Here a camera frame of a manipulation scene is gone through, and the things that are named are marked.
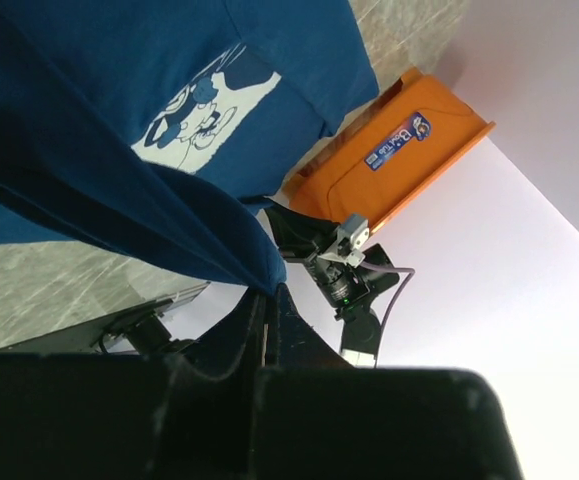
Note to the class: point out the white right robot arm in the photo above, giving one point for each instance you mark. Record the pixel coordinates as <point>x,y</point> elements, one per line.
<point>363,329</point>

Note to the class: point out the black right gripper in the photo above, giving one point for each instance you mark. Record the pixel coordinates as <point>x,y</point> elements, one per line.
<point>301,237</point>

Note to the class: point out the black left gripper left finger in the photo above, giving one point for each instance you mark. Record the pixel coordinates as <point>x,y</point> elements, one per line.
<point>235,343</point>

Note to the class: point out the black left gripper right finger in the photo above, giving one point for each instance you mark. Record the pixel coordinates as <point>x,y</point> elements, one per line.
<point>291,341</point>

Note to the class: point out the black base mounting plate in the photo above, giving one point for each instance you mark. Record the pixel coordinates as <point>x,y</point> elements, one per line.
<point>141,325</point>

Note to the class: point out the orange plastic basket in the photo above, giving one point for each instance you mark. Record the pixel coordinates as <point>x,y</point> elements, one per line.
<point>417,131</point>

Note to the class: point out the blue t shirt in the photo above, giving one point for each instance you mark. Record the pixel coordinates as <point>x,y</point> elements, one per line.
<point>157,129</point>

